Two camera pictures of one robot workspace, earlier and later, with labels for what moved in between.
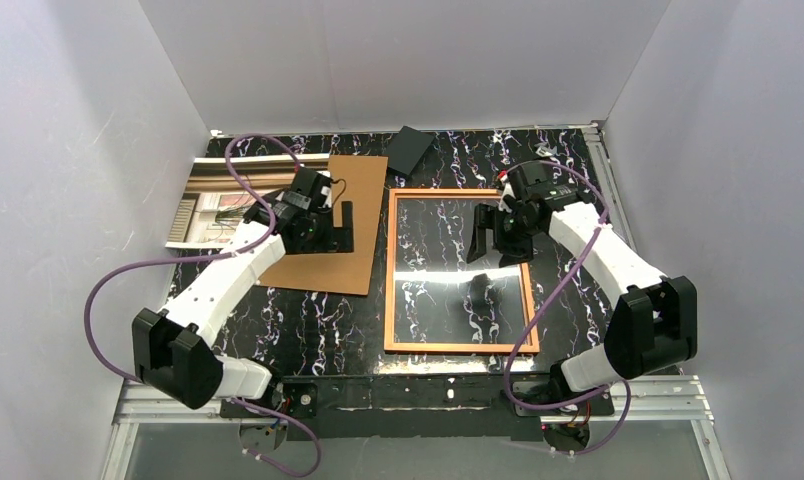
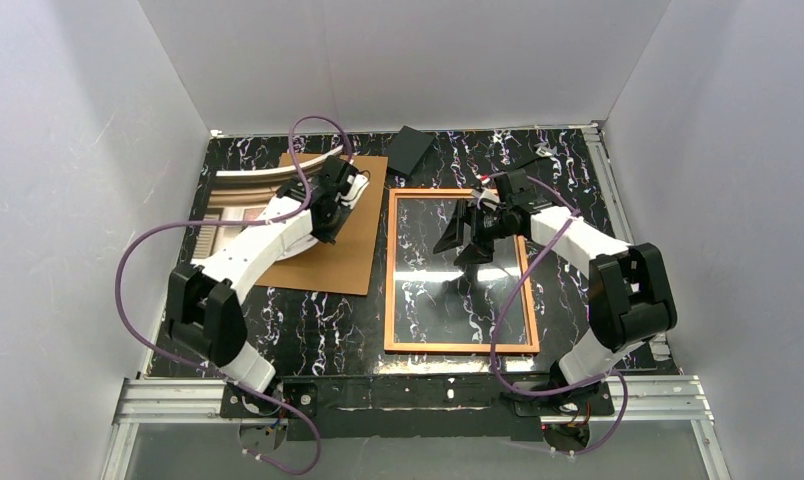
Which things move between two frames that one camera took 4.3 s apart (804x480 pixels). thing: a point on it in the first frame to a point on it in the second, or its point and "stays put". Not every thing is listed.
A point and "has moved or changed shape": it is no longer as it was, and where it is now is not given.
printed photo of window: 213,201 has moved or changed shape
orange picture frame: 390,311 stays put
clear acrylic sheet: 441,298 stays put
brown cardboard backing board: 359,180 stays put
